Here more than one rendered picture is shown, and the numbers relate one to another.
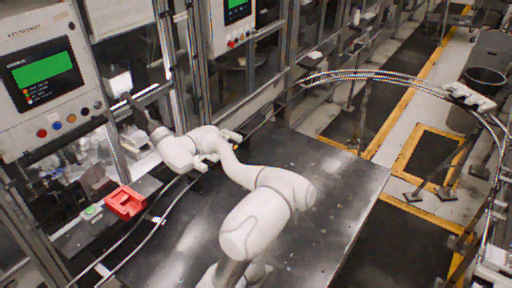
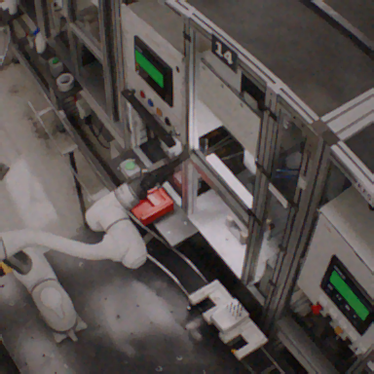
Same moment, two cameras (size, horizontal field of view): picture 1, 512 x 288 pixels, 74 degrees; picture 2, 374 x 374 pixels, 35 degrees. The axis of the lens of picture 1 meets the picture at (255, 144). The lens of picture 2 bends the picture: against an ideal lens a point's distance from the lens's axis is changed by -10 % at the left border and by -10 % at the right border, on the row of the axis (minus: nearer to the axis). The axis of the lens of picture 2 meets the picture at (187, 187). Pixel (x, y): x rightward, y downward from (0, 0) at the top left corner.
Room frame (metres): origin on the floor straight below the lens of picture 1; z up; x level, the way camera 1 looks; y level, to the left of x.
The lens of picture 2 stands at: (1.78, -0.78, 3.24)
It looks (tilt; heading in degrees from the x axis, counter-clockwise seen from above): 54 degrees down; 111
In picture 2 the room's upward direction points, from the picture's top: straight up
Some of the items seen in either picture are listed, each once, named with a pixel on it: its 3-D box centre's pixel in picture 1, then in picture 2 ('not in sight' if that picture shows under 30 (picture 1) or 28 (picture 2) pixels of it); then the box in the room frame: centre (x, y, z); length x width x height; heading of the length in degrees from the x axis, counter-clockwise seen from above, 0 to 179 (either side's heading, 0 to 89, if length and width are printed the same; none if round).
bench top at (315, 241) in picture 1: (260, 208); (142, 366); (1.29, -0.03, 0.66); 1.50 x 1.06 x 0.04; 145
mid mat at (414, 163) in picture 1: (432, 155); not in sight; (2.52, -1.74, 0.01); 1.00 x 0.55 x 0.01; 145
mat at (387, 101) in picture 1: (419, 50); not in sight; (4.98, -2.51, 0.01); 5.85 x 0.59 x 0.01; 145
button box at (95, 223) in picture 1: (93, 218); (132, 173); (0.96, 0.72, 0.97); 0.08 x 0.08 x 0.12; 55
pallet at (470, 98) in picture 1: (466, 99); not in sight; (2.22, -1.60, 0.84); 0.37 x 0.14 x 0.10; 23
